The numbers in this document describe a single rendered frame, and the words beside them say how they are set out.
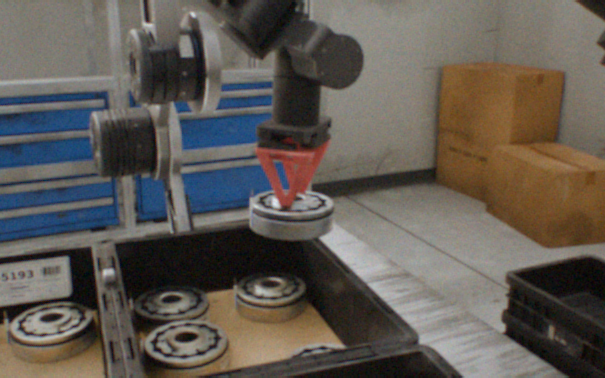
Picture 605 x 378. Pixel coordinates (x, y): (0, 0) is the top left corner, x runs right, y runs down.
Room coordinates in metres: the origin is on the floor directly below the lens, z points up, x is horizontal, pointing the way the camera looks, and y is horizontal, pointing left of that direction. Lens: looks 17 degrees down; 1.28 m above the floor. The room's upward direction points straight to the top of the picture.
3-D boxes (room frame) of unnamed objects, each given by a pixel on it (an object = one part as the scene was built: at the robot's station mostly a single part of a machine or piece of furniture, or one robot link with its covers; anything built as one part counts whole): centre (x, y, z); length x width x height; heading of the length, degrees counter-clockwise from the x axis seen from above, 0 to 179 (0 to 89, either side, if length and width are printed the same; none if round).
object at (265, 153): (0.76, 0.01, 1.08); 0.07 x 0.07 x 0.09; 72
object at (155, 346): (0.72, 0.14, 0.86); 0.10 x 0.10 x 0.01
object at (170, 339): (0.72, 0.14, 0.86); 0.05 x 0.05 x 0.01
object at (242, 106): (2.79, 0.35, 0.60); 0.72 x 0.03 x 0.56; 115
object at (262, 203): (0.77, 0.01, 1.02); 0.10 x 0.10 x 0.01
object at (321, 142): (0.78, 0.00, 1.07); 0.07 x 0.07 x 0.09; 72
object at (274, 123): (0.77, 0.00, 1.15); 0.10 x 0.07 x 0.07; 162
